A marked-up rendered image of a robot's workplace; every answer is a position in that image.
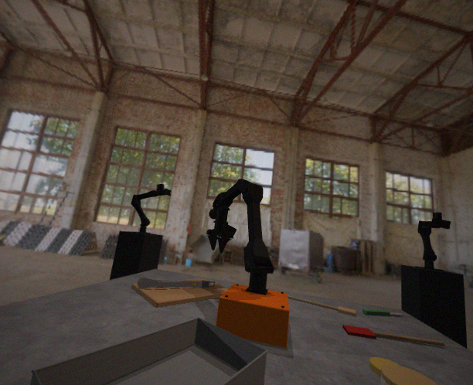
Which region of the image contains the orange-brown cylinder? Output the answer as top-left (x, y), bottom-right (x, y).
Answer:
top-left (380, 364), bottom-right (438, 385)

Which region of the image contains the red spatula with wooden handle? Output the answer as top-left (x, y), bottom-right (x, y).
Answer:
top-left (343, 325), bottom-right (444, 346)

